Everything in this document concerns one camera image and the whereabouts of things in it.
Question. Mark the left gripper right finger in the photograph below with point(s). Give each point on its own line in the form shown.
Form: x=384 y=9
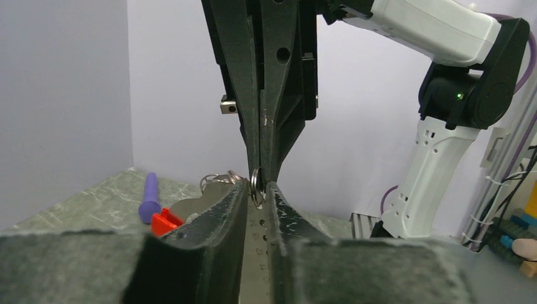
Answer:
x=288 y=236

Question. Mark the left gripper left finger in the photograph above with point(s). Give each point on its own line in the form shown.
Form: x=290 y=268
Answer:
x=200 y=262

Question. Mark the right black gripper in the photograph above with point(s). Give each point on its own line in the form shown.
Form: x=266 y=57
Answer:
x=267 y=54

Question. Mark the red carabiner keyring with chain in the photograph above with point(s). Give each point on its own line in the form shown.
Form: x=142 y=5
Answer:
x=214 y=187

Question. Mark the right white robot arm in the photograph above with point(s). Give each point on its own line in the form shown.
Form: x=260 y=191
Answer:
x=473 y=76

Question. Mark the toy brick pile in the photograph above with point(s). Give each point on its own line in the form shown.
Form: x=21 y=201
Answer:
x=514 y=240

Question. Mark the purple cylinder handle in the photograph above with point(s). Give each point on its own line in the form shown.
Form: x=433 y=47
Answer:
x=150 y=204

